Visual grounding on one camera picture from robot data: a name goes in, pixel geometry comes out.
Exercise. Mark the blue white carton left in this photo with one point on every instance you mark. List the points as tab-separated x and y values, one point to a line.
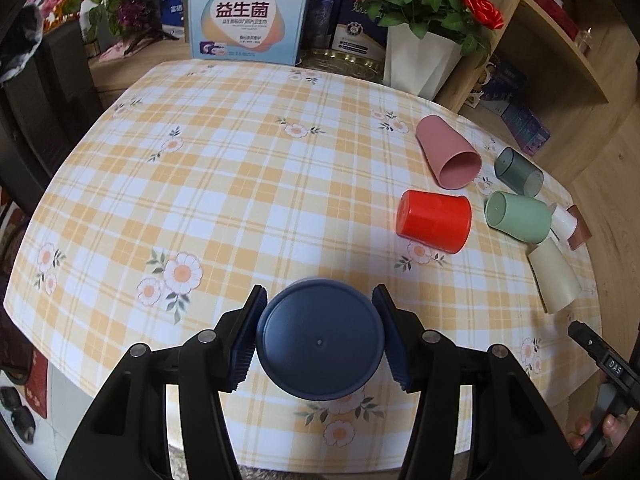
172	17

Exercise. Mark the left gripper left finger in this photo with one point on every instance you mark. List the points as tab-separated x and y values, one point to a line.
244	334

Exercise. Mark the white jacket on chair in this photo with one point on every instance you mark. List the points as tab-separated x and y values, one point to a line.
21	42

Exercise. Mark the white flower pot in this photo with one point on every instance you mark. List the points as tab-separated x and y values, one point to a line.
418	66

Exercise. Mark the biscuit box on shelf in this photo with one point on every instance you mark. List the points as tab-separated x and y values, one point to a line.
493	84

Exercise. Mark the small white cup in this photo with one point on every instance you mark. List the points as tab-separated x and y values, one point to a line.
563	224

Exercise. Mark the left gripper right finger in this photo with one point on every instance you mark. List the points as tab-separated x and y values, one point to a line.
395	347

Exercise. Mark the wooden shelf unit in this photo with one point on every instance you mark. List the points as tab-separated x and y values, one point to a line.
582	99

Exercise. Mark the black chair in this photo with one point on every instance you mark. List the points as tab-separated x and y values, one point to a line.
45	111

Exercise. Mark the gold decorative tray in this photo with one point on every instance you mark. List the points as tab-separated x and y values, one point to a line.
338	62

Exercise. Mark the small perfume bottle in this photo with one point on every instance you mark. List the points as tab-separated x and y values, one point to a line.
584	41

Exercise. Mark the pink plastic cup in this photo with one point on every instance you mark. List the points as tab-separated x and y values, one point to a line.
452	159

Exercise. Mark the brown transparent cup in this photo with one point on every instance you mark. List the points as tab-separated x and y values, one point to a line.
582	233

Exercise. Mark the beige plastic cup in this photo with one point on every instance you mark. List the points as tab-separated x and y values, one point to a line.
556	280

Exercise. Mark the yellow plaid floral tablecloth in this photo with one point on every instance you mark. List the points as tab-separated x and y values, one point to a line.
205	179

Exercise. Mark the blue plastic cup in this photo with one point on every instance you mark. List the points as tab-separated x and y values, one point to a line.
320	339

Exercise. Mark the dark teal transparent cup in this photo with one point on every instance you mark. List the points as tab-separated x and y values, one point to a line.
518	173

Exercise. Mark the pink blossom arrangement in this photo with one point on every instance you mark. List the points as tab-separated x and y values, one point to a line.
130	23

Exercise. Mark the green plastic cup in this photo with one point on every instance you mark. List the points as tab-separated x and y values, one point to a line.
523	218

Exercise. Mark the red plastic cup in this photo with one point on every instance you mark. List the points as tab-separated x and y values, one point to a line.
435	220

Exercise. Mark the purple box on shelf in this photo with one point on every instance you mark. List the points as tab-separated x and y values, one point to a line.
526	128

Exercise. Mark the red gift box on shelf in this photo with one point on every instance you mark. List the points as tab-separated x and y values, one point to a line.
563	13

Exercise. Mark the probiotic box light blue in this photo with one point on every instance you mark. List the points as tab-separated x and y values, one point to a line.
266	31

